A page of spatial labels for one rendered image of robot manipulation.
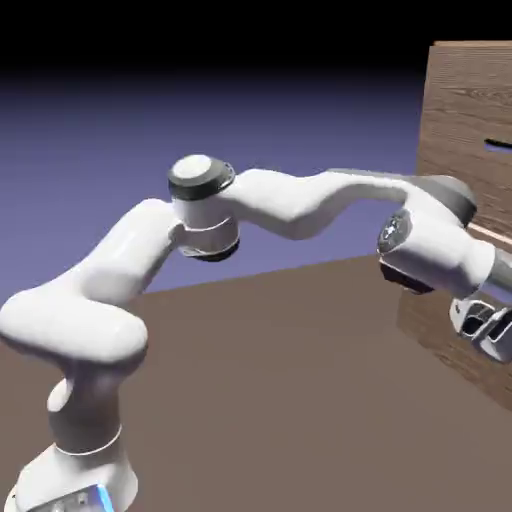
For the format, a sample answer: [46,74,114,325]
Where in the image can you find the wooden drawer front with handle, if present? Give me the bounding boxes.
[414,41,512,243]

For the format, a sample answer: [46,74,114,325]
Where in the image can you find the wooden cabinet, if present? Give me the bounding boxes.
[395,39,512,413]

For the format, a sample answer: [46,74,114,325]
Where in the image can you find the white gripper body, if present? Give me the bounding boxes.
[470,306,512,364]

